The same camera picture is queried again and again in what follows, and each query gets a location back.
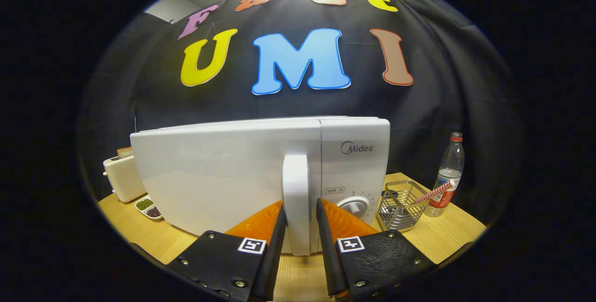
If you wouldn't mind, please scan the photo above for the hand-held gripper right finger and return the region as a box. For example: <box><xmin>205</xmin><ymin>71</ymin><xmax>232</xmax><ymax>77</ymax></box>
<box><xmin>316</xmin><ymin>198</ymin><xmax>436</xmax><ymax>300</ymax></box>

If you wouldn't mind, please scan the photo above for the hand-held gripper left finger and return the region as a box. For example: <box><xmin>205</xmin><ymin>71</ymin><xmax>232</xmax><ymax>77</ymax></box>
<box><xmin>165</xmin><ymin>200</ymin><xmax>287</xmax><ymax>302</ymax></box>

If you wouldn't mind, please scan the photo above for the white microwave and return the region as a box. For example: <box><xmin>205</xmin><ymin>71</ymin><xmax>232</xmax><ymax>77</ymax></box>
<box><xmin>130</xmin><ymin>116</ymin><xmax>391</xmax><ymax>256</ymax></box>

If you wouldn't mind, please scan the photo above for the red white striped straw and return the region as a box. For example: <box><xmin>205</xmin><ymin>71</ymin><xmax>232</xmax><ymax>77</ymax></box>
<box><xmin>412</xmin><ymin>179</ymin><xmax>457</xmax><ymax>205</ymax></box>

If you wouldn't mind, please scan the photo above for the white divided bean dish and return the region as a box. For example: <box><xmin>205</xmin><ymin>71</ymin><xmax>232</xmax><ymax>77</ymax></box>
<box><xmin>135</xmin><ymin>196</ymin><xmax>164</xmax><ymax>221</ymax></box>

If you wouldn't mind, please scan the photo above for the clear plastic water bottle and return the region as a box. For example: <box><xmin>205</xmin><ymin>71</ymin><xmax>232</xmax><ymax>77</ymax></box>
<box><xmin>425</xmin><ymin>132</ymin><xmax>465</xmax><ymax>218</ymax></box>

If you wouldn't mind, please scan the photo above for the white toaster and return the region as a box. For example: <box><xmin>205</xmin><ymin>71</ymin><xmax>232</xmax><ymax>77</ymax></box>
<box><xmin>103</xmin><ymin>153</ymin><xmax>147</xmax><ymax>203</ymax></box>

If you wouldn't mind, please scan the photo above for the metal wire basket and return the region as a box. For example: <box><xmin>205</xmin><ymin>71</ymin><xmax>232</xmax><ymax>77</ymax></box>
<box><xmin>376</xmin><ymin>180</ymin><xmax>431</xmax><ymax>233</ymax></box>

